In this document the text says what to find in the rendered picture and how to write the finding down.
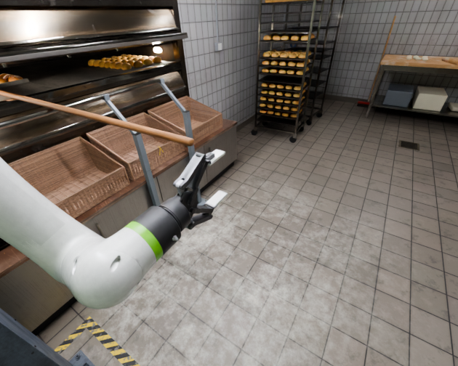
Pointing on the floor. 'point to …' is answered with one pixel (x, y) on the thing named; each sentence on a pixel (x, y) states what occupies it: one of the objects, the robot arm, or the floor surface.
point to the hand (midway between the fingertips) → (219, 175)
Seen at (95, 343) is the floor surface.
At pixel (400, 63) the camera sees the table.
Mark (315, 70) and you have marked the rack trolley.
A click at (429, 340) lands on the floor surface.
